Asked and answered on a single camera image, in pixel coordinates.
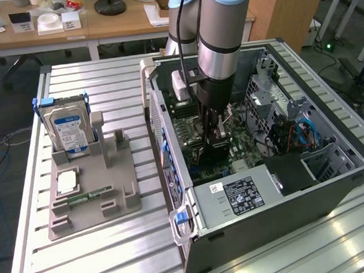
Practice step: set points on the black plastic air duct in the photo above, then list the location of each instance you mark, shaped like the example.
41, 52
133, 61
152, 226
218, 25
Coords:
290, 173

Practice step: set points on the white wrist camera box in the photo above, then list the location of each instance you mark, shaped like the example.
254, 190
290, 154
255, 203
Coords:
180, 85

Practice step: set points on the silver CPU chip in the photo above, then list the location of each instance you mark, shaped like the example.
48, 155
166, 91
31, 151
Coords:
66, 182

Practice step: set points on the black chair base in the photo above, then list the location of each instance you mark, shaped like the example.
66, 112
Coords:
17, 67

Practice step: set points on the wooden desk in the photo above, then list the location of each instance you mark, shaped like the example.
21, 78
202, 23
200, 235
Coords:
116, 26

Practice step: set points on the plain white box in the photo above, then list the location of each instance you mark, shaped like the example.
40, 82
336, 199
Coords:
70, 21

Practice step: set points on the blue case latch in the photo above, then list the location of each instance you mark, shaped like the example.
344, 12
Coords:
181, 218

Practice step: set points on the green motherboard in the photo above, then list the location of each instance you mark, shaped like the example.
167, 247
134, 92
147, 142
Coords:
241, 145

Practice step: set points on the open black PC case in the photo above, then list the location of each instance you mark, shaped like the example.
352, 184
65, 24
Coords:
267, 224

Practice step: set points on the silver metal disk bay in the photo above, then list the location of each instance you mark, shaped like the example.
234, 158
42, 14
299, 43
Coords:
262, 107

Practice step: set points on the grey power supply unit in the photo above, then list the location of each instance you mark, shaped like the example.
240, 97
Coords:
214, 208

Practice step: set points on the CPU socket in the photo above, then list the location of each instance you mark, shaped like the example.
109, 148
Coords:
196, 124

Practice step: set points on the white table leg frame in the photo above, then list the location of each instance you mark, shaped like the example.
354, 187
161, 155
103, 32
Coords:
335, 9

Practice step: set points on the red small packet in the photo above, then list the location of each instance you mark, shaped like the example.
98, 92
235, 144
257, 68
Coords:
73, 5

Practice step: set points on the grey plastic parts rack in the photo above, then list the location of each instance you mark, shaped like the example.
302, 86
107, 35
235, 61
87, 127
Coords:
94, 216

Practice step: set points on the device with green light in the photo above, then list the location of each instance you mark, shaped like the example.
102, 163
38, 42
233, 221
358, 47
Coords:
328, 46

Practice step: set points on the green RAM stick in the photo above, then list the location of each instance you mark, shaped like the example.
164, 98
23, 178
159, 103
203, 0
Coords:
87, 198

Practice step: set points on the black round lamp base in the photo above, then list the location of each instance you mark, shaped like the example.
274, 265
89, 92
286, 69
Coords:
110, 7

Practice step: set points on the white box with black top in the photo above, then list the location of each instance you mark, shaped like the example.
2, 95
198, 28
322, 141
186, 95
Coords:
21, 22

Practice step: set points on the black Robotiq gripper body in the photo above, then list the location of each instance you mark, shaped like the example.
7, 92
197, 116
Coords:
214, 92

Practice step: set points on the blue disk carrier bracket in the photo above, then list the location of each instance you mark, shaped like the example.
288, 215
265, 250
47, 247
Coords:
46, 102

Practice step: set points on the hard disk with blue label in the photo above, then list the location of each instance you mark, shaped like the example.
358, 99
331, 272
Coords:
67, 131

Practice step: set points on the brown cardboard box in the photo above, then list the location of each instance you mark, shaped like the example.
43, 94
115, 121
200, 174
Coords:
162, 0

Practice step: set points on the white paper stack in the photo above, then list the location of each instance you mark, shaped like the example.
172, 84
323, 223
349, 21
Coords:
156, 17

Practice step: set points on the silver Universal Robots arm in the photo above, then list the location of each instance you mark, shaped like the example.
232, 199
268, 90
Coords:
222, 32

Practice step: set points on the wooden cabinet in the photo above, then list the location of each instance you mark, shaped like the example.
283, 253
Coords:
285, 12

